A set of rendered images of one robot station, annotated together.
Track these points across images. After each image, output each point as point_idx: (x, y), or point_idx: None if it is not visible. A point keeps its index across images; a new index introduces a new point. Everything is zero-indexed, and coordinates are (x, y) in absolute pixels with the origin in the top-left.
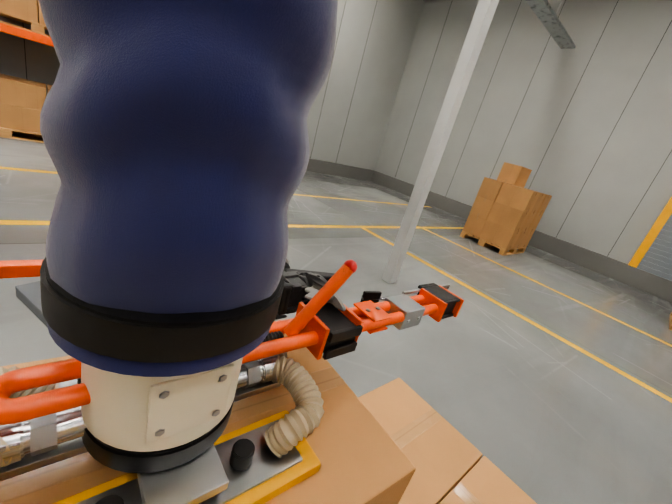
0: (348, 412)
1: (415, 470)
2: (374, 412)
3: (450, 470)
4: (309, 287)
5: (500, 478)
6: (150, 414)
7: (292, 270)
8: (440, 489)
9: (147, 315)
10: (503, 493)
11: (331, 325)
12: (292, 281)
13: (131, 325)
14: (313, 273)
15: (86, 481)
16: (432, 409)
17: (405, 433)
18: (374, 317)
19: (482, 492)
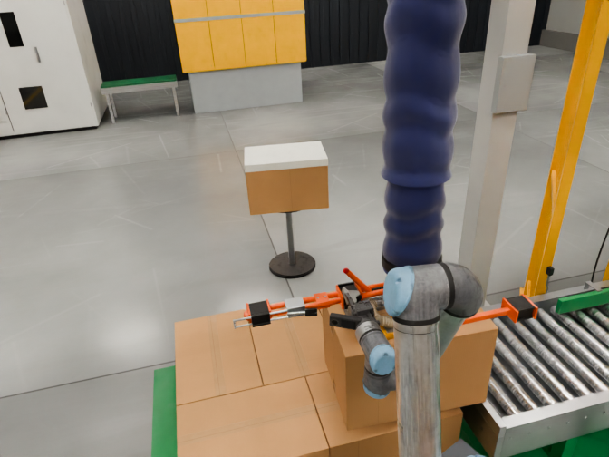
0: (337, 308)
1: (242, 407)
2: (239, 452)
3: (216, 402)
4: (353, 301)
5: (183, 391)
6: None
7: (357, 318)
8: (234, 395)
9: None
10: (192, 384)
11: (350, 287)
12: (362, 306)
13: None
14: (345, 316)
15: None
16: (179, 445)
17: (227, 431)
18: (323, 293)
19: (207, 388)
